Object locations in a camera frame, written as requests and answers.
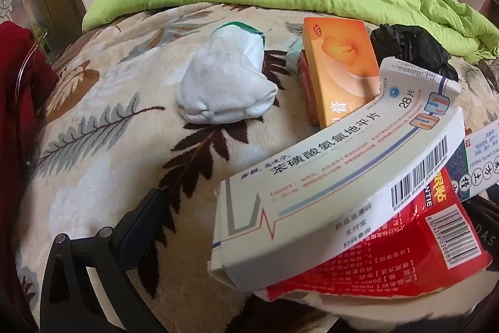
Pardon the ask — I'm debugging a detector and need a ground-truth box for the orange box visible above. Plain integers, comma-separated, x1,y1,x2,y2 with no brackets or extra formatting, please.
302,17,385,129

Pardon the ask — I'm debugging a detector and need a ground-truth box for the white glove with green cuff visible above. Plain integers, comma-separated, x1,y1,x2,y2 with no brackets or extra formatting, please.
175,21,279,125

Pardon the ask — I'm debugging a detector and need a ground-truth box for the white and green box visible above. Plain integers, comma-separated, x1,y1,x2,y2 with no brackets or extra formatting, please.
444,118,499,203

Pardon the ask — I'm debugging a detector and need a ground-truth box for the pale green wrapper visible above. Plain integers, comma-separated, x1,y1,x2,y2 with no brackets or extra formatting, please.
284,38,305,70

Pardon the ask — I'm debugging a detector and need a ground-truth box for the white medicine box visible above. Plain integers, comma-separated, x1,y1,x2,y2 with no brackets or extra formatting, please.
208,58,466,289

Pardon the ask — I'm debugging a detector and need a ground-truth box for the leaf printed blanket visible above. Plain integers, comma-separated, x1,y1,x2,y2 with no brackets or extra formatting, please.
16,1,499,333

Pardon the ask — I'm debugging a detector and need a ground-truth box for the red jacket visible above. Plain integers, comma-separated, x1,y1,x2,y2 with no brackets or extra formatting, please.
0,21,59,318

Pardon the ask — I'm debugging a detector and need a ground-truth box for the black plastic bag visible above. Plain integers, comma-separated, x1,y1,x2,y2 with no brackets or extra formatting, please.
370,23,460,82

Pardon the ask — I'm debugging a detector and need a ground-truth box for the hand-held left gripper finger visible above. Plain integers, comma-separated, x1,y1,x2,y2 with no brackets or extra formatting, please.
41,189,174,333

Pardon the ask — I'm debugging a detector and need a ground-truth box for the red printed packet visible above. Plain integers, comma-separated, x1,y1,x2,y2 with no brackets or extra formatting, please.
253,171,494,302

